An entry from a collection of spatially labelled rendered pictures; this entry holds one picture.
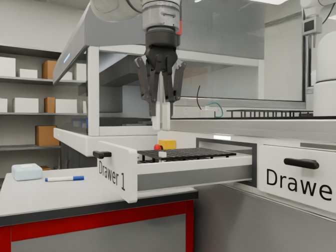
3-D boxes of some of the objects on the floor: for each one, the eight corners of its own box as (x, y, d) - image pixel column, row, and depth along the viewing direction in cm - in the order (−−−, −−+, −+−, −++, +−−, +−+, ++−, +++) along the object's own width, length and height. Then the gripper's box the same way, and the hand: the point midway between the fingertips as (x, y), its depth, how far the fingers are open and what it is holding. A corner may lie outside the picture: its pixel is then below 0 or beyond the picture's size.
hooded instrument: (86, 313, 149) (84, -39, 145) (53, 211, 315) (52, 46, 312) (263, 262, 202) (265, 4, 199) (155, 198, 369) (155, 56, 365)
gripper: (136, 23, 63) (137, 132, 64) (196, 32, 70) (195, 131, 71) (126, 32, 70) (126, 131, 71) (180, 39, 77) (180, 130, 77)
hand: (161, 116), depth 71 cm, fingers closed
